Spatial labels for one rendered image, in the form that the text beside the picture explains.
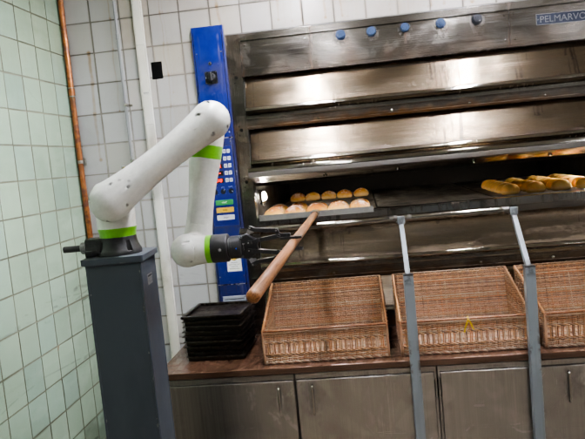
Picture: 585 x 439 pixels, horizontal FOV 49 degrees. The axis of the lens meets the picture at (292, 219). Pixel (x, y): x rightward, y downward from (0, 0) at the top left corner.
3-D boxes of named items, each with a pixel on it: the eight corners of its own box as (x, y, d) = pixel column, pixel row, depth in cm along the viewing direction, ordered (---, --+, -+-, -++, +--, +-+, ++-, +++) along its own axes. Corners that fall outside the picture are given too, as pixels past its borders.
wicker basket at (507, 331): (394, 327, 324) (389, 273, 321) (509, 320, 318) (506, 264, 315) (400, 357, 276) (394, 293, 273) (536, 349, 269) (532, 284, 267)
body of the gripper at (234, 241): (231, 233, 214) (258, 231, 213) (233, 258, 215) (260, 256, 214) (226, 236, 207) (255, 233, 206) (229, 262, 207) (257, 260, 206)
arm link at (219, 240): (210, 265, 206) (207, 237, 206) (218, 259, 218) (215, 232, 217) (229, 264, 206) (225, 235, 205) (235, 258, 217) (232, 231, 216)
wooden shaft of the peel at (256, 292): (259, 304, 131) (258, 289, 130) (245, 305, 131) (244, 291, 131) (318, 217, 300) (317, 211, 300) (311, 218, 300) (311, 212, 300)
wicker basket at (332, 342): (274, 335, 330) (269, 281, 327) (386, 327, 325) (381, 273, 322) (262, 366, 282) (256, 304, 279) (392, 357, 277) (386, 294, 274)
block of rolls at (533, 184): (480, 188, 388) (479, 179, 387) (562, 181, 382) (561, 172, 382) (501, 195, 328) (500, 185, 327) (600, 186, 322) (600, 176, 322)
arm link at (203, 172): (184, 156, 218) (217, 158, 217) (192, 158, 230) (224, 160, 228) (176, 262, 220) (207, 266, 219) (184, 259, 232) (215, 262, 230)
